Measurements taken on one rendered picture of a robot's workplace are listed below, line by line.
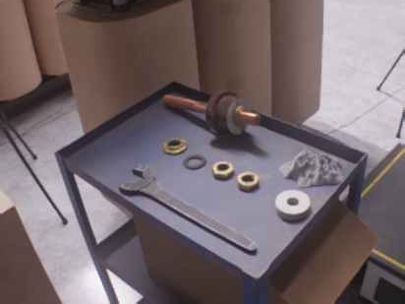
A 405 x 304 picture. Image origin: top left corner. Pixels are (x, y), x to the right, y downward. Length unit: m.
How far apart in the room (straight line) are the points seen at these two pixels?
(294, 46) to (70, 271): 1.45
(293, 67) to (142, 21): 0.98
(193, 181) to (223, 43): 0.86
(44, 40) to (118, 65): 1.77
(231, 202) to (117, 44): 0.70
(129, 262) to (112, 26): 0.72
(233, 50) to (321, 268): 1.08
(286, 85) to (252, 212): 1.37
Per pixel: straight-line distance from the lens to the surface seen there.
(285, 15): 2.12
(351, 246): 1.04
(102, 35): 1.49
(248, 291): 0.86
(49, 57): 3.28
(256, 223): 0.94
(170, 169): 1.09
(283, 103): 2.32
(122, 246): 1.44
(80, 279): 2.07
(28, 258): 1.15
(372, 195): 1.87
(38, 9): 3.17
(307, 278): 0.96
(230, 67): 1.85
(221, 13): 1.75
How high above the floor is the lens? 1.55
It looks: 35 degrees down
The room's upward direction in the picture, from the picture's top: 5 degrees counter-clockwise
